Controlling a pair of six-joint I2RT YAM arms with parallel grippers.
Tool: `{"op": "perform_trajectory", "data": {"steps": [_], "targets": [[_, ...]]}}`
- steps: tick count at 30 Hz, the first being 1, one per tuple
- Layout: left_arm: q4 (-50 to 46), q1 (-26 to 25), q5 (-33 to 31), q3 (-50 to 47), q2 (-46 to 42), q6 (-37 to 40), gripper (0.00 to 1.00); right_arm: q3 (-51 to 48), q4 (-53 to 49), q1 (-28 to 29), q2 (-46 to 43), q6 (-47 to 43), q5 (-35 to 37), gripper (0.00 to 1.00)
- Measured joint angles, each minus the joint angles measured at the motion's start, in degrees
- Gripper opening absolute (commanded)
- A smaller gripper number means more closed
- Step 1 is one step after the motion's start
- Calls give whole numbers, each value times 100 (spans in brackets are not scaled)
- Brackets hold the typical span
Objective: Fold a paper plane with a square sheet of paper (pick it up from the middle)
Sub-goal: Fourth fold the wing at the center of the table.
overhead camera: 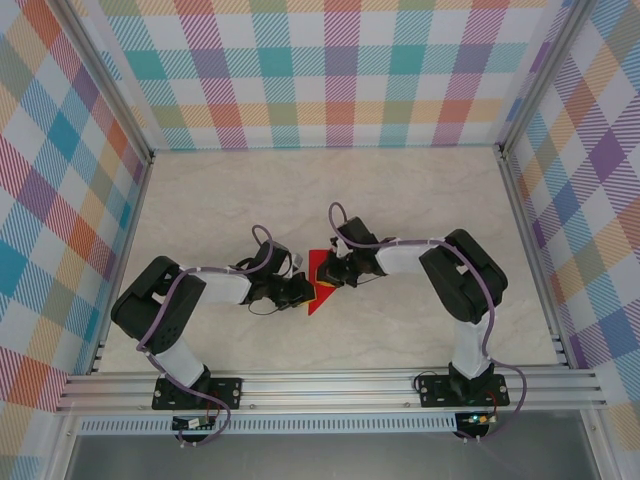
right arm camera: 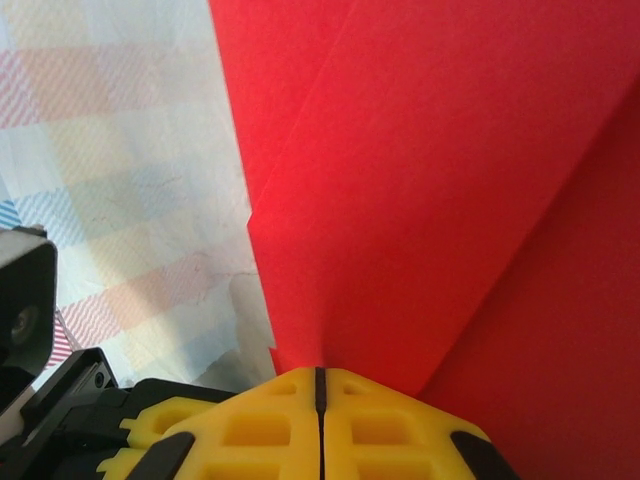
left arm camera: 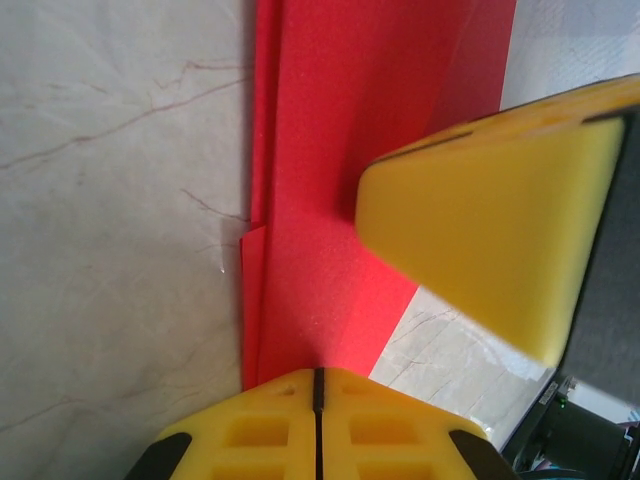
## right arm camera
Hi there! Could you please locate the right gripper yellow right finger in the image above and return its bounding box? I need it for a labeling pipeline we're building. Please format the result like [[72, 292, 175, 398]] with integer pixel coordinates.
[[319, 367, 524, 480]]

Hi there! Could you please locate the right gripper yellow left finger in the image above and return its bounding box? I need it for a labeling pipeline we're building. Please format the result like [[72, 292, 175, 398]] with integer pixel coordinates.
[[124, 367, 321, 480]]

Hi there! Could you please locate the red paper sheet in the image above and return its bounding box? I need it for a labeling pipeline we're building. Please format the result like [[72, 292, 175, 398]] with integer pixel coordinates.
[[207, 0, 640, 480]]

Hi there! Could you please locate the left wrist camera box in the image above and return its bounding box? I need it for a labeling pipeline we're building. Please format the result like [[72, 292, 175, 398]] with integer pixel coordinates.
[[0, 224, 59, 376]]

